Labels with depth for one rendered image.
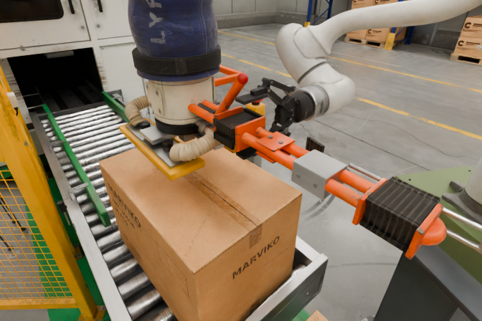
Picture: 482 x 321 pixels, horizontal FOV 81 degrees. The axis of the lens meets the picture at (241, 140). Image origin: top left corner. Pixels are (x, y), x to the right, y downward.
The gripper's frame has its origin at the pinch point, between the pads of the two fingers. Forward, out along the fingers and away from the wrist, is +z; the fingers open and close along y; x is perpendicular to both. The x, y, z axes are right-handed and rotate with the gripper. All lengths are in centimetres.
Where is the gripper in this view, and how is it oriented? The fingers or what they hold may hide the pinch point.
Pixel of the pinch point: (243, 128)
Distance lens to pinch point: 62.4
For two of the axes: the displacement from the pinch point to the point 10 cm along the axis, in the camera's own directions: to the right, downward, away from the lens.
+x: -6.5, -3.8, 6.6
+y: 0.0, 8.7, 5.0
